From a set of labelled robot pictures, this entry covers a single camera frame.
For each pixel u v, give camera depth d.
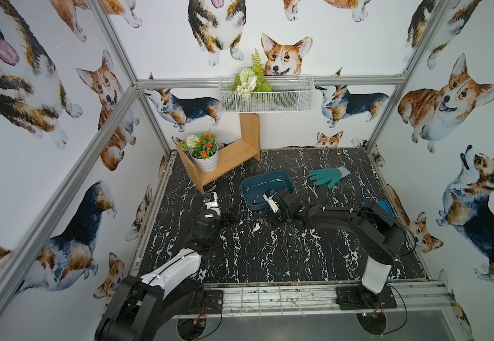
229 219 0.78
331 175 1.10
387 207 0.98
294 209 0.72
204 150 0.93
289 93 0.92
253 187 1.06
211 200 0.75
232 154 1.11
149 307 0.41
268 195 0.84
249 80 0.79
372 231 0.49
